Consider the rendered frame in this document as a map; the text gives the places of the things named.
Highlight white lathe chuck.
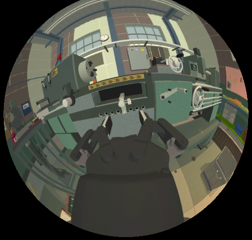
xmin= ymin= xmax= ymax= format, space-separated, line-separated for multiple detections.
xmin=78 ymin=58 xmax=98 ymax=84

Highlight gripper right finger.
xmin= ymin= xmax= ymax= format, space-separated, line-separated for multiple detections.
xmin=128 ymin=110 xmax=189 ymax=162

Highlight white tumbler handle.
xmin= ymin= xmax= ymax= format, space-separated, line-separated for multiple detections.
xmin=118 ymin=92 xmax=132 ymax=114

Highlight white knob range lever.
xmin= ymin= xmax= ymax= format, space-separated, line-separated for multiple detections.
xmin=62 ymin=82 xmax=76 ymax=108

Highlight green side table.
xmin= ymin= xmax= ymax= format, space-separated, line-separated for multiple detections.
xmin=12 ymin=118 xmax=87 ymax=195

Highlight blue wall sign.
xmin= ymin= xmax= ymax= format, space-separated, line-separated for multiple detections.
xmin=20 ymin=100 xmax=32 ymax=117

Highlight white cross-slide handwheel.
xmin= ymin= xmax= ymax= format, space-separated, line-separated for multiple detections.
xmin=168 ymin=54 xmax=184 ymax=74

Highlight window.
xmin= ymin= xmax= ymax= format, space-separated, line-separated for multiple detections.
xmin=69 ymin=30 xmax=102 ymax=55
xmin=125 ymin=24 xmax=165 ymax=42

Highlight grey electrical cabinet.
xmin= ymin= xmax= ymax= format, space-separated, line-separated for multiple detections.
xmin=126 ymin=46 xmax=151 ymax=71

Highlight green tailstock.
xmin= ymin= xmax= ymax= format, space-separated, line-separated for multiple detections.
xmin=183 ymin=47 xmax=220 ymax=87

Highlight white carriage handwheel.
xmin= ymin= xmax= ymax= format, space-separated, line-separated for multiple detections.
xmin=191 ymin=86 xmax=205 ymax=110

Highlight white overhead pipe rail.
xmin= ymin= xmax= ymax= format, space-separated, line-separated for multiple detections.
xmin=78 ymin=39 xmax=197 ymax=58

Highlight green lathe body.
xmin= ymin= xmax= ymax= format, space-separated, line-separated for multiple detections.
xmin=36 ymin=53 xmax=224 ymax=150

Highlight grey drawer cabinet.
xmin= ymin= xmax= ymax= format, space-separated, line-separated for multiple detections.
xmin=200 ymin=146 xmax=238 ymax=195

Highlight green shelf unit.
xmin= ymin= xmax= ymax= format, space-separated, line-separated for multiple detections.
xmin=215 ymin=93 xmax=249 ymax=145

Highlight pink notice board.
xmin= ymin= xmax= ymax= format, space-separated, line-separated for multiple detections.
xmin=224 ymin=66 xmax=248 ymax=97

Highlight grey half-nut lever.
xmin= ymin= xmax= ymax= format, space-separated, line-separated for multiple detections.
xmin=159 ymin=87 xmax=188 ymax=101

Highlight yellow thread chart plate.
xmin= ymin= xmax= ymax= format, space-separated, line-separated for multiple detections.
xmin=88 ymin=73 xmax=145 ymax=91

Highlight black tool post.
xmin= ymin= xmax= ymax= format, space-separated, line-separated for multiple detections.
xmin=151 ymin=56 xmax=167 ymax=67

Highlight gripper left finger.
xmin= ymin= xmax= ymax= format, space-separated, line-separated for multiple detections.
xmin=69 ymin=115 xmax=116 ymax=163

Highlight green bench grinder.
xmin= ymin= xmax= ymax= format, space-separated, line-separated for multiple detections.
xmin=5 ymin=99 xmax=25 ymax=133

